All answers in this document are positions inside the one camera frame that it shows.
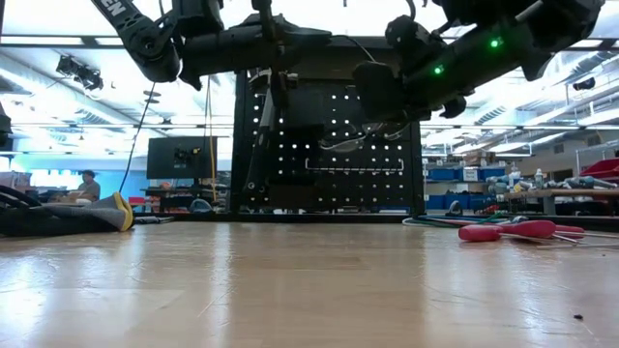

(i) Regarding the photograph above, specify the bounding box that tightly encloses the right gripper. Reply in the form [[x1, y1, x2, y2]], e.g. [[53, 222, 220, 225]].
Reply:
[[351, 60, 435, 123]]

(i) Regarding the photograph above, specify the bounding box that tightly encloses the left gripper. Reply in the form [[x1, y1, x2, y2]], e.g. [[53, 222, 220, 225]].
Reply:
[[241, 0, 335, 113]]

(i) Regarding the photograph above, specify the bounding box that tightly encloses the small black pegboard bin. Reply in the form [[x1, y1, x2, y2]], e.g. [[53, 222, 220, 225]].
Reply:
[[282, 124, 326, 142]]

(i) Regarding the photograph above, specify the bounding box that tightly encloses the black pegboard cart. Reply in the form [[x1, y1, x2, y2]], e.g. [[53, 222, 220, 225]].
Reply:
[[230, 36, 427, 219]]

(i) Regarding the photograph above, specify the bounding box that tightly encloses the blue storage bin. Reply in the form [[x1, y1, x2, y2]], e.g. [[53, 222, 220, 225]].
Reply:
[[478, 166, 507, 181], [427, 167, 458, 182], [427, 193, 497, 211]]

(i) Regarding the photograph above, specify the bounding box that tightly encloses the large black pegboard bin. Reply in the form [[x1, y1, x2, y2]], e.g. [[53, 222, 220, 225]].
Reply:
[[267, 176, 319, 214]]

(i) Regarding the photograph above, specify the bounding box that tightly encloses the black monitor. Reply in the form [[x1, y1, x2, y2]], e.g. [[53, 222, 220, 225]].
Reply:
[[146, 135, 219, 181]]

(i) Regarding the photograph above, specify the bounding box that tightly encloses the grey workbench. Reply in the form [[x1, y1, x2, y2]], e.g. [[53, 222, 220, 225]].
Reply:
[[502, 188, 619, 216]]

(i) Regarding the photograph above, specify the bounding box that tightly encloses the red storage bin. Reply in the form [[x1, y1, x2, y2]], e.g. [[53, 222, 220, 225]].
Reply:
[[578, 158, 619, 182]]

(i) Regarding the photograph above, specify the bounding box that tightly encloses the person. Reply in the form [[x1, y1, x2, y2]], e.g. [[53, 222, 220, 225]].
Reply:
[[75, 169, 103, 202]]

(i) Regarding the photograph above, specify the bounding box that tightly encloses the grey black glove yellow cuff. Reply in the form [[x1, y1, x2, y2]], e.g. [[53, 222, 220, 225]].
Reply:
[[0, 186, 135, 238]]

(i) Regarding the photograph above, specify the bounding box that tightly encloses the white cable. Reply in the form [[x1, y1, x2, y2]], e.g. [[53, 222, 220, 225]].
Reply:
[[401, 217, 468, 229]]

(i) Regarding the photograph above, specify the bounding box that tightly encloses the yellow hanging cable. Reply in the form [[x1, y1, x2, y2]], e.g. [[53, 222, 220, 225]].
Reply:
[[206, 76, 218, 204]]

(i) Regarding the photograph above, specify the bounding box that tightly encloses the blue cable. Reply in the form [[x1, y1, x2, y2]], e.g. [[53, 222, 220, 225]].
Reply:
[[416, 214, 485, 224]]

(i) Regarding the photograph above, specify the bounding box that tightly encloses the green cable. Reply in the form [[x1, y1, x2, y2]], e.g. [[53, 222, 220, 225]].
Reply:
[[419, 211, 509, 226]]

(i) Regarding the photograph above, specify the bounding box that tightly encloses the black hanging cable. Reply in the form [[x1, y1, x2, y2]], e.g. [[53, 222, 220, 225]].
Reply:
[[118, 81, 157, 194]]

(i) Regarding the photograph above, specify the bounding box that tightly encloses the black aluminium table frame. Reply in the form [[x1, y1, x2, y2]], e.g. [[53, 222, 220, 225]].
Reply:
[[133, 210, 619, 232]]

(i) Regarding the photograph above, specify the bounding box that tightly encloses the black ceiling camera rig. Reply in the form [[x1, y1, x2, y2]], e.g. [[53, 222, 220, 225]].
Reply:
[[54, 53, 105, 92]]

